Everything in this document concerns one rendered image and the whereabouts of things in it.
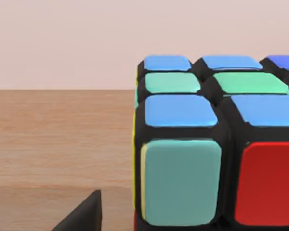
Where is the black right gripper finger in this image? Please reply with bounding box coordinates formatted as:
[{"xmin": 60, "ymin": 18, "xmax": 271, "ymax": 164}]
[{"xmin": 51, "ymin": 189, "xmax": 103, "ymax": 231}]

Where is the multicoloured puzzle cube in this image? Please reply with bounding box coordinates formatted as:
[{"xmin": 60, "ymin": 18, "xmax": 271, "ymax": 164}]
[{"xmin": 132, "ymin": 54, "xmax": 289, "ymax": 231}]

